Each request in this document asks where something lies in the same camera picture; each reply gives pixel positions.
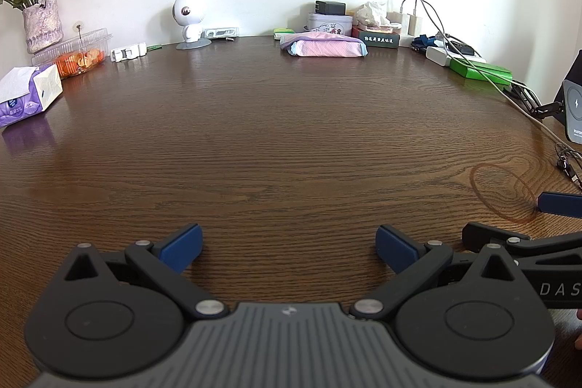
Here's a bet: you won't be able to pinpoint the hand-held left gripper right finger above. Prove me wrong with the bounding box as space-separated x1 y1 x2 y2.
350 224 519 320

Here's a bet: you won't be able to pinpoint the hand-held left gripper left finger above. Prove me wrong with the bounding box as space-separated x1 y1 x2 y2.
64 223 230 320

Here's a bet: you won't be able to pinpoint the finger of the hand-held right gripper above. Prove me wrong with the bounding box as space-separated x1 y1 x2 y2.
535 191 582 218
462 222 582 264

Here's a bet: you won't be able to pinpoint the blue and pink garment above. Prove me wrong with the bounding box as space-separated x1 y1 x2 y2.
278 31 368 59

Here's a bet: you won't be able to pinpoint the black chair with bag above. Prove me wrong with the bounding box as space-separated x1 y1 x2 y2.
552 49 582 107

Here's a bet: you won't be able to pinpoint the white power strip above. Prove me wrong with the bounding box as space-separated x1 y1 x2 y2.
426 45 485 67

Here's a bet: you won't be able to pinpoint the purple tissue pack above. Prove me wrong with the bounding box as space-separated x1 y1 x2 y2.
0 64 63 128

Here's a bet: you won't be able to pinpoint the white rectangular device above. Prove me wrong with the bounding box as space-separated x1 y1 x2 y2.
202 27 239 40

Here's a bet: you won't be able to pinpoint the clear plastic container with oranges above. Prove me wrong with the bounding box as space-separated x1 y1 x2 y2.
31 28 113 80

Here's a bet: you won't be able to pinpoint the white tin box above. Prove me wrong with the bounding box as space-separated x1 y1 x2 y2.
307 12 354 36

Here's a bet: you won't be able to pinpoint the crumpled white tissue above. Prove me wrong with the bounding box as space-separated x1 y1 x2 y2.
354 1 392 27

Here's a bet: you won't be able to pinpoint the black charger block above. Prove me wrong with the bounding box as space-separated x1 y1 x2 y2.
315 0 347 15

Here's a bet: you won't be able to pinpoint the black cable connectors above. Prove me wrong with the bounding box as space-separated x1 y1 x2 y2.
555 143 582 189

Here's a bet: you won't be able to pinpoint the black wireless charger stand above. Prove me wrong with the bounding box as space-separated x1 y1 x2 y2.
505 79 582 143

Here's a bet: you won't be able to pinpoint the blue cable bundle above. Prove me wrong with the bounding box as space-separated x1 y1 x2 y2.
411 33 439 52

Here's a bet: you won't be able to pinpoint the white robot-shaped camera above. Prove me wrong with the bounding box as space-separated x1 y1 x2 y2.
172 0 212 51

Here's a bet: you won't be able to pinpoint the white cable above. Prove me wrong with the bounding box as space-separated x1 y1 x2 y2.
402 0 582 143

